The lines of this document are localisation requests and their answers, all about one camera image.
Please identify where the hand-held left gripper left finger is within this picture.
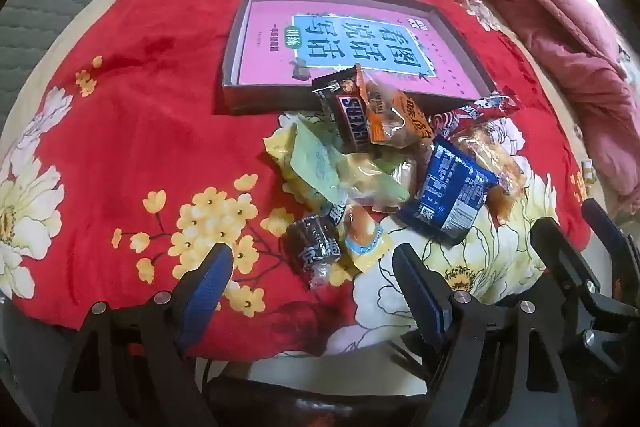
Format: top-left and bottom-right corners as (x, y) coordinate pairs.
(55, 242), (236, 427)

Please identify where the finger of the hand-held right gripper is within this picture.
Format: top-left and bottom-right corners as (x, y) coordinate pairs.
(581, 198), (640, 289)
(530, 216), (602, 309)

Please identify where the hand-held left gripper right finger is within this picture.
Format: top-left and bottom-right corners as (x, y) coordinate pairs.
(391, 243), (581, 427)

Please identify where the clear bread packet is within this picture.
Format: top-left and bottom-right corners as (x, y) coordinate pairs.
(450, 119), (528, 224)

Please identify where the dark brown snack packet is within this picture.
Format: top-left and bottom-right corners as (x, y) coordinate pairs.
(282, 214), (345, 292)

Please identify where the blue snack packet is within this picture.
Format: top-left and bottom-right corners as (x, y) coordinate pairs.
(397, 137), (501, 248)

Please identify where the yellow snack packet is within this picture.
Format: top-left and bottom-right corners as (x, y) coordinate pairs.
(264, 112), (351, 228)

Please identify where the red and blue candy packet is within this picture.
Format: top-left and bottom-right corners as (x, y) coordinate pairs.
(432, 91), (521, 134)

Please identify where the orange snack packet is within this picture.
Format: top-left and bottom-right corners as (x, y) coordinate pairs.
(360, 72), (433, 148)

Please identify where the grey cardboard box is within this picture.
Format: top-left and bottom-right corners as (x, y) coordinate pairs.
(222, 0), (498, 115)

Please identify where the small yellow cake packet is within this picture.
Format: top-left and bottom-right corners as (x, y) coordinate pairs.
(340, 202), (394, 274)

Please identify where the brown chocolate bar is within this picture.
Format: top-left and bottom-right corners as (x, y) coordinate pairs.
(311, 64), (373, 155)

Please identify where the red floral blanket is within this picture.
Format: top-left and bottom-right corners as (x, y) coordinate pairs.
(0, 0), (592, 358)

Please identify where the pink quilt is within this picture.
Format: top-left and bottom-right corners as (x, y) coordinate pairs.
(422, 0), (640, 214)

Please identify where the pink book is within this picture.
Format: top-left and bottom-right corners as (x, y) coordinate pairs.
(235, 0), (483, 100)

